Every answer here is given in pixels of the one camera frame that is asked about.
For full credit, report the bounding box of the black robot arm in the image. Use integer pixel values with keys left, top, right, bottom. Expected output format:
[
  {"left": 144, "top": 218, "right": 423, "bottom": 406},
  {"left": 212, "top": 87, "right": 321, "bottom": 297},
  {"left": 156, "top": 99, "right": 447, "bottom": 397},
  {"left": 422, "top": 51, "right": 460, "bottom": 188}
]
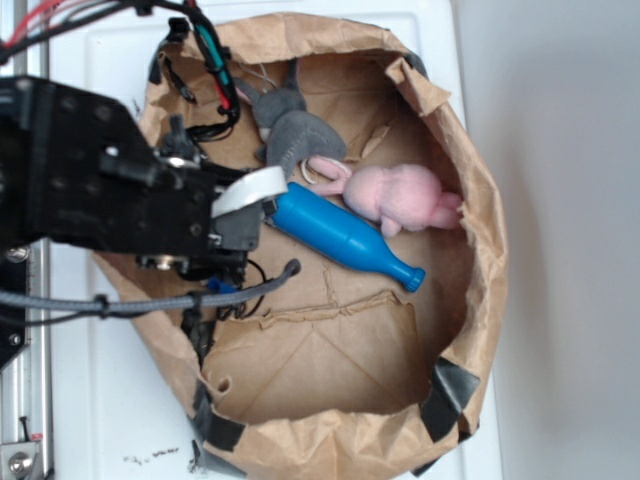
[{"left": 1, "top": 76, "right": 287, "bottom": 283}]

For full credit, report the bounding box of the black mounting bracket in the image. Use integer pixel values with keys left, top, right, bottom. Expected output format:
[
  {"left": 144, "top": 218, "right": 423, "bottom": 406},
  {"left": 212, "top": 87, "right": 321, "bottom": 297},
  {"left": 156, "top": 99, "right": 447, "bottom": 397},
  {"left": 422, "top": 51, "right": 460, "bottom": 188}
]
[{"left": 1, "top": 246, "right": 31, "bottom": 371}]

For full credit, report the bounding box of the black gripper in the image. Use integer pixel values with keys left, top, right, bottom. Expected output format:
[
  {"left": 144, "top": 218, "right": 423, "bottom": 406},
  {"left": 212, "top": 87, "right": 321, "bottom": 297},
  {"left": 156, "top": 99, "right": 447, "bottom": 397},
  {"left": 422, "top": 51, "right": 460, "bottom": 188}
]
[{"left": 136, "top": 115, "right": 280, "bottom": 288}]

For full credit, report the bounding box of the aluminium rail frame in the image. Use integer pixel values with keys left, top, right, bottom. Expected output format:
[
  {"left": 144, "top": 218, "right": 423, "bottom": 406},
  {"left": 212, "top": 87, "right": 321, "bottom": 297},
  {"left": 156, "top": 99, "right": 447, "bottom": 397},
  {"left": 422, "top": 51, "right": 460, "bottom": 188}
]
[{"left": 1, "top": 1, "right": 55, "bottom": 479}]

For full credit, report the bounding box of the grey braided cable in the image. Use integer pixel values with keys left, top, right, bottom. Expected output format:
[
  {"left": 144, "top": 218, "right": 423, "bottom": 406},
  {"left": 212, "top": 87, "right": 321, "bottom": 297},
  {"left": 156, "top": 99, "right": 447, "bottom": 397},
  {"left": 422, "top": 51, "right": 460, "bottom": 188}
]
[{"left": 0, "top": 258, "right": 303, "bottom": 319}]

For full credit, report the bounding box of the blue plastic bottle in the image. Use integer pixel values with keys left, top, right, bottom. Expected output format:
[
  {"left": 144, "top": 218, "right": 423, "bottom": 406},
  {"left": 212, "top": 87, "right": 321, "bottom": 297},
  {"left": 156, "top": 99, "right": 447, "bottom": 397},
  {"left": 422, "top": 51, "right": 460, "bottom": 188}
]
[{"left": 270, "top": 183, "right": 426, "bottom": 293}]

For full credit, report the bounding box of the grey plush bunny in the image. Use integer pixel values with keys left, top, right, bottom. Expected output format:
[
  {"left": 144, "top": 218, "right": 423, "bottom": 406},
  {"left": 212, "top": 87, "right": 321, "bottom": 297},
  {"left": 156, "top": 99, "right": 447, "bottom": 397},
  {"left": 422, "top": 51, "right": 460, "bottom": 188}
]
[{"left": 234, "top": 58, "right": 347, "bottom": 177}]

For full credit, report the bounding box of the brown paper bag tray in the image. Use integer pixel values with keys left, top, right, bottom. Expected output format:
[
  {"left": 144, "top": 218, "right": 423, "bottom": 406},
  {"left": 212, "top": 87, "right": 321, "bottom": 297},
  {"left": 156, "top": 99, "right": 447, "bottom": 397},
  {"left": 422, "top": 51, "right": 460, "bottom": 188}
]
[{"left": 133, "top": 13, "right": 508, "bottom": 479}]

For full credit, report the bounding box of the red green wire bundle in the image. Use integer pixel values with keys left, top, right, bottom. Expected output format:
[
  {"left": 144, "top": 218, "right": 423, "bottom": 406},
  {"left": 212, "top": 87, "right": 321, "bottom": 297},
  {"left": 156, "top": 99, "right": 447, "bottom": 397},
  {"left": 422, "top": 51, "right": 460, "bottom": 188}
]
[{"left": 0, "top": 0, "right": 242, "bottom": 141}]

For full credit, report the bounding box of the pink plush bunny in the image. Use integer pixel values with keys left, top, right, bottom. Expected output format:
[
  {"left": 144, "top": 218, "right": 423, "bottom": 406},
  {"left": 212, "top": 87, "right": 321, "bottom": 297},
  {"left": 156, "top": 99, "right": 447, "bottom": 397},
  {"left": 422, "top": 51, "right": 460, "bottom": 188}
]
[{"left": 300, "top": 157, "right": 462, "bottom": 238}]

